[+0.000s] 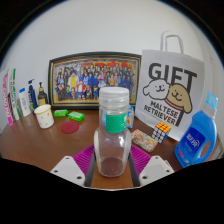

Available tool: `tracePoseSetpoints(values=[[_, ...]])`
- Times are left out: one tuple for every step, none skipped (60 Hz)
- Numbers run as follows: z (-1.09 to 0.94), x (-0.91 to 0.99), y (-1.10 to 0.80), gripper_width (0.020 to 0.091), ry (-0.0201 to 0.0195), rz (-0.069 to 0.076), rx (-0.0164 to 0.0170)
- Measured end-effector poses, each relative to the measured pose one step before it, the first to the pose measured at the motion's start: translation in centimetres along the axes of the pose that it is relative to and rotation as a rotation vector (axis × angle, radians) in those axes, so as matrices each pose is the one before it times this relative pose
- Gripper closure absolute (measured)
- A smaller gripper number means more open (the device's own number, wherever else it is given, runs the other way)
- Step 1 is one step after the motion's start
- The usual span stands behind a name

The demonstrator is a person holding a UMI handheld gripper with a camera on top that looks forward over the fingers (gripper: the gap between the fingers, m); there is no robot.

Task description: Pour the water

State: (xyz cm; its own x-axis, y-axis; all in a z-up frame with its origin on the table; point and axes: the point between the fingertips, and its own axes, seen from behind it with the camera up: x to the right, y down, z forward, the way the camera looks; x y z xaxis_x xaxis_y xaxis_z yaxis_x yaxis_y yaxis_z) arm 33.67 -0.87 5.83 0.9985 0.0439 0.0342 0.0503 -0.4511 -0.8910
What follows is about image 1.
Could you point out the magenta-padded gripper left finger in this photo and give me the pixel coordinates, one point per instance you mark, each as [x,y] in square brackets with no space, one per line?
[83,160]

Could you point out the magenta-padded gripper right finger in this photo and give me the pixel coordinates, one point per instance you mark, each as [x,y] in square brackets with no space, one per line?
[141,160]

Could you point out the clear plastic bottle green label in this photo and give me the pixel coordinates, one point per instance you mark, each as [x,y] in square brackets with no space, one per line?
[111,146]

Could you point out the colourful puzzle cube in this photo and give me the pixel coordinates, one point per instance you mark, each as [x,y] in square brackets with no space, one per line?
[161,132]

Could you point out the flat round red coaster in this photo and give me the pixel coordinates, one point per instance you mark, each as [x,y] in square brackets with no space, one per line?
[70,127]

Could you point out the small green pack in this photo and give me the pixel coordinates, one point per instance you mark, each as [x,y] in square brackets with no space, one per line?
[60,113]
[76,116]

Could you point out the white mug yellow rim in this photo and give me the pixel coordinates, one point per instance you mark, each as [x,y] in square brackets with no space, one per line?
[44,117]

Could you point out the blue detergent bottle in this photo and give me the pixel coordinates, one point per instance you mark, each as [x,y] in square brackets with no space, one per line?
[196,140]

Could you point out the dark pump bottle yellow label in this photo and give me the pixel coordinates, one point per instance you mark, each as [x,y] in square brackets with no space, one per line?
[42,98]

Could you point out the black gold framed group picture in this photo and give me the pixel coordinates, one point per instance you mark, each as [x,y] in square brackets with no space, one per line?
[76,80]

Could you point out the dark blue pump bottle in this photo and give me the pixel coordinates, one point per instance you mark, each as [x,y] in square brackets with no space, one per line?
[32,96]

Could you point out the white bottle blue cap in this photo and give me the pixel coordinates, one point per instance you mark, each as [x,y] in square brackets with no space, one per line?
[24,103]

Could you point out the white paper gift bag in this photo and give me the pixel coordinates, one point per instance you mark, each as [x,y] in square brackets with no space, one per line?
[173,80]

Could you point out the tall pink white box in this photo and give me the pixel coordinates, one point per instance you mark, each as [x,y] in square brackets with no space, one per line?
[7,100]

